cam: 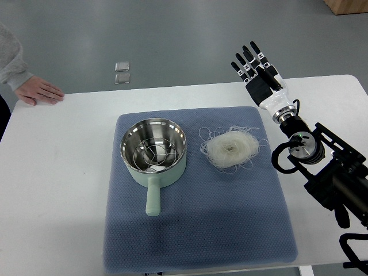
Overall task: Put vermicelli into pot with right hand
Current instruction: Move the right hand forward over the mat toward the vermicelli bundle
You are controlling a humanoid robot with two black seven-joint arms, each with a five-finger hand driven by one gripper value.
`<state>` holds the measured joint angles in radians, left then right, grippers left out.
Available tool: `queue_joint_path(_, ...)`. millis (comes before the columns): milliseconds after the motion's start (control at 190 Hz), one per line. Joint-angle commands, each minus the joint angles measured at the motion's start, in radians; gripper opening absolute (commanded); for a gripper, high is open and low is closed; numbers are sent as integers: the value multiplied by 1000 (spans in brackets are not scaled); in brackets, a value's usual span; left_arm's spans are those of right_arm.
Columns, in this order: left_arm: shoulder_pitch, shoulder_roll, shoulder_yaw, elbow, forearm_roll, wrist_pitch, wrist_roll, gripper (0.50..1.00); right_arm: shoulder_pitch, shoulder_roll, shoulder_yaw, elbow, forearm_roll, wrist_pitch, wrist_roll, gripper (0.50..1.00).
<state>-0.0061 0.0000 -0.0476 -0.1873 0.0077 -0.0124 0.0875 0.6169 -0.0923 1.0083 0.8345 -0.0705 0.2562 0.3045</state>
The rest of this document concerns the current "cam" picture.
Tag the grey sweater sleeve forearm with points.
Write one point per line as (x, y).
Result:
(14, 71)

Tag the white vermicelli nest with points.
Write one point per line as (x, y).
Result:
(231, 150)

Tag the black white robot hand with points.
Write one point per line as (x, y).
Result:
(264, 84)

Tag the mint green steel pot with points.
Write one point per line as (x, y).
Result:
(154, 182)

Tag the person's bare hand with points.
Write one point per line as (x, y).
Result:
(36, 90)

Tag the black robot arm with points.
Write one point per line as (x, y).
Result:
(336, 176)

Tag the blue textured mat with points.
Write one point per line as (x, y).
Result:
(208, 219)

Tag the wire steaming rack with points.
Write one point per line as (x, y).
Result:
(154, 155)

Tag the wooden box corner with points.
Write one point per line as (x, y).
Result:
(343, 7)

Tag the upper metal floor plate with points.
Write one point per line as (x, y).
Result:
(122, 66)

